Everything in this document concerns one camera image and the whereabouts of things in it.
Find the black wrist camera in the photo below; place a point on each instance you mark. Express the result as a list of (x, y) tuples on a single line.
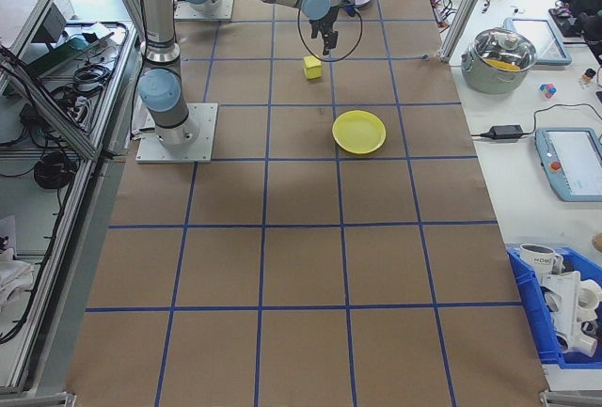
[(350, 6)]

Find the small colourful cube toy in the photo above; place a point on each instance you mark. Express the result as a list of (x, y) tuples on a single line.
[(547, 90)]

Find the white square base plate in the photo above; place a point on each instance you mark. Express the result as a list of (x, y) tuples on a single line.
[(226, 10), (207, 144)]

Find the blue plastic bin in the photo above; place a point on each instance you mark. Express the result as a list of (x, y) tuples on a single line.
[(529, 313)]

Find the white power strip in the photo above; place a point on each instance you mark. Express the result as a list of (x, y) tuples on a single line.
[(81, 107)]

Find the V-shaped metal bar frame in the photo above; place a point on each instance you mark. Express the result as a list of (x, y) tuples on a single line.
[(40, 3)]

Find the steel pot with glass lid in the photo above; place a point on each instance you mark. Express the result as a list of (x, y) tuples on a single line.
[(498, 59)]

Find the white mug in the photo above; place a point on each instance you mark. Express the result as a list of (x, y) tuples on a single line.
[(536, 259)]

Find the white pipe fittings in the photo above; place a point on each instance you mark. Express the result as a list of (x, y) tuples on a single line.
[(571, 303)]

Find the blue teach pendant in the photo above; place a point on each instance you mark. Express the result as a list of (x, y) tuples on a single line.
[(550, 42), (571, 165)]

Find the aluminium profile post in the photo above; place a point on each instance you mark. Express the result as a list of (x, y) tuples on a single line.
[(463, 7)]

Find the black power adapter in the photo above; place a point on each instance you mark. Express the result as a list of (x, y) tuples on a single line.
[(505, 132)]

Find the green box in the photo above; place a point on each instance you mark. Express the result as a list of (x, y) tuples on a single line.
[(70, 47)]

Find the small bottle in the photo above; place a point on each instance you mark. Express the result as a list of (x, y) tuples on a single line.
[(588, 78)]

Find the yellow foam block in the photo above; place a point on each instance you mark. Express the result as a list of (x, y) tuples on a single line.
[(312, 67)]

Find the white crumpled cloth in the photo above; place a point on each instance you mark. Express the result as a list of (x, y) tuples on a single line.
[(11, 275)]

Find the yellow round plate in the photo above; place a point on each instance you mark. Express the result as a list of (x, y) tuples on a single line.
[(359, 133)]

